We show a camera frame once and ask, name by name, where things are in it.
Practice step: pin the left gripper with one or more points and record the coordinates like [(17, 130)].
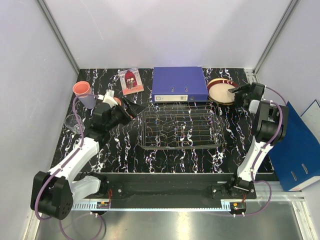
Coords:
[(133, 108)]

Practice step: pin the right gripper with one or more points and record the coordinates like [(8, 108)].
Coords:
[(244, 88)]

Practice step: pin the blue white patterned bowl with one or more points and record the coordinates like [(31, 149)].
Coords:
[(119, 102)]

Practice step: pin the cream floral plate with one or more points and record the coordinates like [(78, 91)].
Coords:
[(223, 103)]

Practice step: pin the red rimmed cream plate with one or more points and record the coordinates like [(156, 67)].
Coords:
[(218, 89)]

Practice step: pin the lavender plastic cup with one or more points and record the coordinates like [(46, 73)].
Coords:
[(88, 101)]

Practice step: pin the clear glass tumbler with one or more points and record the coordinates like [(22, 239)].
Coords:
[(74, 123)]

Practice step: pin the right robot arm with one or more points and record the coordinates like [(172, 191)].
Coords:
[(268, 128)]

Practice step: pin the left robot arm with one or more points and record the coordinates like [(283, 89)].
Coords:
[(54, 192)]

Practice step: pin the red illustrated booklet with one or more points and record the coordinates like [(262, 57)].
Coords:
[(130, 81)]

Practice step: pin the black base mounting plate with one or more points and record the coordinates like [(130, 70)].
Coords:
[(172, 190)]

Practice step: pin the blue folder outside cell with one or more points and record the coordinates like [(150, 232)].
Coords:
[(296, 159)]

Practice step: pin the black wire dish rack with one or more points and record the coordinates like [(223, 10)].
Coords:
[(181, 126)]

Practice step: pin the blue ring binder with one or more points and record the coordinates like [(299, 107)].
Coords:
[(179, 84)]

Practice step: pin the white cable duct rail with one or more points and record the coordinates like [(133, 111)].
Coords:
[(91, 206)]

